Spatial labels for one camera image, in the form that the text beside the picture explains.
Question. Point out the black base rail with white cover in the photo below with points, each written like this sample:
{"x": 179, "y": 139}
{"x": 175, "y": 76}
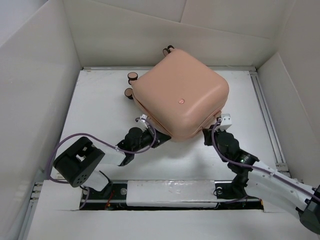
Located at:
{"x": 162, "y": 195}

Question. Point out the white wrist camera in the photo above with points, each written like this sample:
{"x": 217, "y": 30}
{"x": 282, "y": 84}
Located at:
{"x": 142, "y": 122}
{"x": 224, "y": 122}

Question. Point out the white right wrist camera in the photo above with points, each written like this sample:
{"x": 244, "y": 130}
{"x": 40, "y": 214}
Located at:
{"x": 224, "y": 122}

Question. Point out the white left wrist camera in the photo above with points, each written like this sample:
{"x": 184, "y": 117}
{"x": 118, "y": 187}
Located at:
{"x": 142, "y": 122}

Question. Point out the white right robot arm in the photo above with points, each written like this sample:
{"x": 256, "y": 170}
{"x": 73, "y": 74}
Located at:
{"x": 256, "y": 179}

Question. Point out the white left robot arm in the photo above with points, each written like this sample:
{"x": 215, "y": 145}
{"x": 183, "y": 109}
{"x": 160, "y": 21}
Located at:
{"x": 77, "y": 163}

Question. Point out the pink hard-shell suitcase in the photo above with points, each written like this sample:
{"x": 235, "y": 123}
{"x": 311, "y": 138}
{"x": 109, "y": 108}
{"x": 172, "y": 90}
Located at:
{"x": 180, "y": 95}

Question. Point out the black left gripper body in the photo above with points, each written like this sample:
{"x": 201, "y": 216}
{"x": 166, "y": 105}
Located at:
{"x": 147, "y": 137}

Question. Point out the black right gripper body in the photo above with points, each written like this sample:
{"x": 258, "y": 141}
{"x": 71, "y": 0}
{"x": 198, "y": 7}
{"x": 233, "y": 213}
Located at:
{"x": 216, "y": 133}

